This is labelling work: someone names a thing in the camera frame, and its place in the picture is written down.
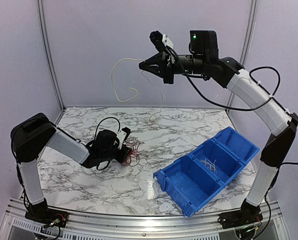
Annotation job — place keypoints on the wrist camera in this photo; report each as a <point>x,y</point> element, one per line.
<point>161,41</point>
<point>122,135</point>

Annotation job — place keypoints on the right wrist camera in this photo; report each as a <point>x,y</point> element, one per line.
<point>161,41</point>

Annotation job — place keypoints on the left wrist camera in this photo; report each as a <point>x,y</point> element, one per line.
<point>122,135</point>

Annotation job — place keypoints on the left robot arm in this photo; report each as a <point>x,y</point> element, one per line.
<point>30,137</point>

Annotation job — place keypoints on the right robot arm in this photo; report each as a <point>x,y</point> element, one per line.
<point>203,62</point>

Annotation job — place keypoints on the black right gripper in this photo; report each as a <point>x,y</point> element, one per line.
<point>165,69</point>

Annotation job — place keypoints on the aluminium front frame rail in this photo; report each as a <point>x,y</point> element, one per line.
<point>96,226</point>

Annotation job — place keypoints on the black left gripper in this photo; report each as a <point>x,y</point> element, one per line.
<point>123,155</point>

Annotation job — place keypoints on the blue three-compartment bin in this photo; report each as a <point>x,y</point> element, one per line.
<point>194,179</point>

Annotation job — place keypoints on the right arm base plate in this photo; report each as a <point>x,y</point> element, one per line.
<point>239,220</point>

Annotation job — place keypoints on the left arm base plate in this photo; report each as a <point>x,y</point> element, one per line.
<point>58,217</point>

